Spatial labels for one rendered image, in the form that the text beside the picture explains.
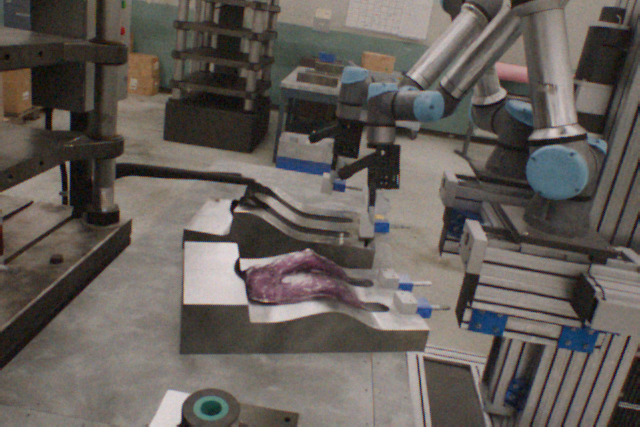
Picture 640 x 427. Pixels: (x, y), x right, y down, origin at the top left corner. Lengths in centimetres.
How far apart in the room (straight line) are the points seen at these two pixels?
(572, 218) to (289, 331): 69
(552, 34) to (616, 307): 59
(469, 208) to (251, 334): 98
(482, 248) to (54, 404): 93
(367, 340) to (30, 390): 60
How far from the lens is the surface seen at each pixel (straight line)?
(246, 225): 136
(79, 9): 162
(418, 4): 788
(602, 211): 157
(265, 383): 100
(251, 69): 531
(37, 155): 135
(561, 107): 118
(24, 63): 127
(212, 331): 102
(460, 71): 138
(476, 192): 178
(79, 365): 104
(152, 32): 834
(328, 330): 106
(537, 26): 119
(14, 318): 121
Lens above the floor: 143
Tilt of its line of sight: 18 degrees down
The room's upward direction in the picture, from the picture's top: 9 degrees clockwise
